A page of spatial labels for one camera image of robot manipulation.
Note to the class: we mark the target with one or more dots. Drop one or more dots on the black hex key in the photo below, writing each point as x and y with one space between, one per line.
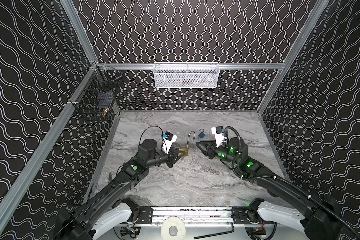
217 234

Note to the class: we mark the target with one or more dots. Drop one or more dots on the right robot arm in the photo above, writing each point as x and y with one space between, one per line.
316 217

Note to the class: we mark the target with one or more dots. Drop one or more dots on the white tape roll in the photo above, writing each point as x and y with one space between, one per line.
173 228

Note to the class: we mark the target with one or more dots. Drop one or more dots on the white mesh wall basket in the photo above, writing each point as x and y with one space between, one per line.
186 75

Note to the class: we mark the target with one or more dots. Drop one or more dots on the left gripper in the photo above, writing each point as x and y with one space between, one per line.
170 157

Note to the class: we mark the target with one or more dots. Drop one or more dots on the small blue padlock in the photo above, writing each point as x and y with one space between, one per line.
201 134

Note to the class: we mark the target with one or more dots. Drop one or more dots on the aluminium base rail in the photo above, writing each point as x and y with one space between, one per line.
192 213

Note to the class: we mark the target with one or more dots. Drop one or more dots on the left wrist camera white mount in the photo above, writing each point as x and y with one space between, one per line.
168 138

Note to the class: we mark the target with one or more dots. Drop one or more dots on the brass padlock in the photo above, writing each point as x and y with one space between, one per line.
190 140

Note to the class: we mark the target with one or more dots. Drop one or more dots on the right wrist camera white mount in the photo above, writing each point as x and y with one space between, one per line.
218 132

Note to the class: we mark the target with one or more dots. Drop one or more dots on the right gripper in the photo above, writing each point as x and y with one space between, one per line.
210 149

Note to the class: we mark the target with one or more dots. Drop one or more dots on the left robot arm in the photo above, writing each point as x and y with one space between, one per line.
106 209

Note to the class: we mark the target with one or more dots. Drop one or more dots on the black wire wall basket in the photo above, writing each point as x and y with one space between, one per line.
96 101

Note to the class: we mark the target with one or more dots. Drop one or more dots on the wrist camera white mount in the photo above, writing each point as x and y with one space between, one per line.
218 132
168 138

